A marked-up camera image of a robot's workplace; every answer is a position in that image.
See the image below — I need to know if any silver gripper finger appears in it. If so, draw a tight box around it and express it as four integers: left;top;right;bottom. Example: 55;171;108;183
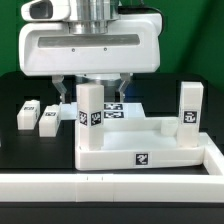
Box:
52;75;69;102
116;73;133;102

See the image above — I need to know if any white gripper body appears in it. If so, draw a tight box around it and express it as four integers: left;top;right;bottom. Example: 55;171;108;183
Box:
19;13;161;76

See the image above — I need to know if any white desk top tray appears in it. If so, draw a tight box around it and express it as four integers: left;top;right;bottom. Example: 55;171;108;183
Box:
75;117;206;171

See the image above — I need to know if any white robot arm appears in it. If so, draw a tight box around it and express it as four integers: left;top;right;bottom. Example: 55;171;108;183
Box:
19;0;164;101

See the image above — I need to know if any white fiducial marker plate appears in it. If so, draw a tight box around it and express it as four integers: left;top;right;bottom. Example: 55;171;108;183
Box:
60;102;145;120

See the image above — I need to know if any white L-shaped obstacle fence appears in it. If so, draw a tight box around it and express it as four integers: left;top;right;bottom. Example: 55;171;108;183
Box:
0;142;224;203

